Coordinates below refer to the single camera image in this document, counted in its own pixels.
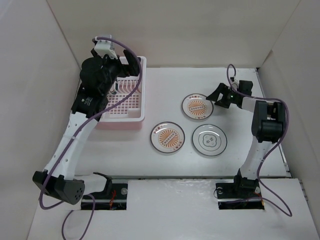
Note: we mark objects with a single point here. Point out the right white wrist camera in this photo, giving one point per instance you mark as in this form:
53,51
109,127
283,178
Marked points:
234,82

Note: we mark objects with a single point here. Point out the white grey pattern plate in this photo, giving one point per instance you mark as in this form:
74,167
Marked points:
209,140

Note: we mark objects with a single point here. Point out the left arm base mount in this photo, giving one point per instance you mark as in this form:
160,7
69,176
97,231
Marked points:
116,200

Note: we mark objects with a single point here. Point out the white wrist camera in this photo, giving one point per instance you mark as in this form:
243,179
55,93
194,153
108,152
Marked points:
104,47
234,82

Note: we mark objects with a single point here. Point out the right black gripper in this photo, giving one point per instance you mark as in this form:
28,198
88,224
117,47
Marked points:
214,96

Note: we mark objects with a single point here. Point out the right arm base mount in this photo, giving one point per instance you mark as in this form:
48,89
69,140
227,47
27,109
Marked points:
232,197

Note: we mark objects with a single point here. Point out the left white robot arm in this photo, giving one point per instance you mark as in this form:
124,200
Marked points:
58,179

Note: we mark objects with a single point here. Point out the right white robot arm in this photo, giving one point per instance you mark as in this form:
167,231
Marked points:
268,127

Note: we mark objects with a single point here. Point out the orange sunburst plate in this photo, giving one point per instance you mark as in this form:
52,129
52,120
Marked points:
196,107
167,137

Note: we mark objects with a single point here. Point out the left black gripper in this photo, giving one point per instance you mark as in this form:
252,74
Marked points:
133,63

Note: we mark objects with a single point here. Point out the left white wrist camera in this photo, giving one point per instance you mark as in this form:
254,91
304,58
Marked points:
104,47

